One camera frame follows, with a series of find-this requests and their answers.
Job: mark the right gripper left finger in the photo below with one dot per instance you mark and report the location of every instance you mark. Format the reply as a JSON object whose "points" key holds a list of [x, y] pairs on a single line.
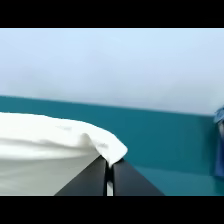
{"points": [[89, 181]]}

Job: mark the blue garment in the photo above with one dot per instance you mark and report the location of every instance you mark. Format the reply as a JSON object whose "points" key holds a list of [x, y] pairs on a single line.
{"points": [[219, 146]]}

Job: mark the cream white garment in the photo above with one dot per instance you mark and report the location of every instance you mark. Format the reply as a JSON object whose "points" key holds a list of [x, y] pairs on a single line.
{"points": [[43, 150]]}

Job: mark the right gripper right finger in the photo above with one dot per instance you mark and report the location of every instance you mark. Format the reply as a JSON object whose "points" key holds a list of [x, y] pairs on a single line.
{"points": [[131, 181]]}

